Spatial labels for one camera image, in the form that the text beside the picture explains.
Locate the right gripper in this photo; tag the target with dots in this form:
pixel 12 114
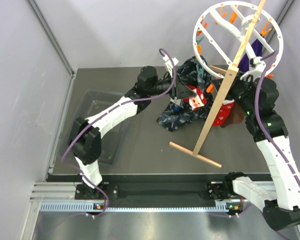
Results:
pixel 239 79

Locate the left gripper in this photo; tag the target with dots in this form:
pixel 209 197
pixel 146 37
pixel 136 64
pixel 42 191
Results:
pixel 183 91

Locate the red snowflake sock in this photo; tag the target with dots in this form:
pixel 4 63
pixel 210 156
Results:
pixel 223 112
pixel 197 101

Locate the dark patterned sock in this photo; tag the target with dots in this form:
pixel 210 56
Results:
pixel 176 116

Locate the brown sock with stripes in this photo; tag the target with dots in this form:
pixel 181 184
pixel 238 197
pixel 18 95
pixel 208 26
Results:
pixel 236 116

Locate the white round sock hanger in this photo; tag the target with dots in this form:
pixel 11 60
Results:
pixel 249 14

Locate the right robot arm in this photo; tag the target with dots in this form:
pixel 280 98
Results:
pixel 281 209

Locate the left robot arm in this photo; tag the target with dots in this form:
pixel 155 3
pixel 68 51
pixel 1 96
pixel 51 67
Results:
pixel 85 139

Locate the wooden hanger stand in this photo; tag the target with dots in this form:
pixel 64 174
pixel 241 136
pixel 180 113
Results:
pixel 232 70

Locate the teal clothespin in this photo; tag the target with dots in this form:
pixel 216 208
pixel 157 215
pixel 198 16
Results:
pixel 200 74

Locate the orange clothespin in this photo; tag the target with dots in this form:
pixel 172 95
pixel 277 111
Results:
pixel 210 89
pixel 265 30

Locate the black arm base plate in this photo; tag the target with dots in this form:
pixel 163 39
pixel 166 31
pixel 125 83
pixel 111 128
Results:
pixel 124 190

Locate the aluminium frame rail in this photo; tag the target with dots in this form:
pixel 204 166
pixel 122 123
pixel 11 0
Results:
pixel 60 197

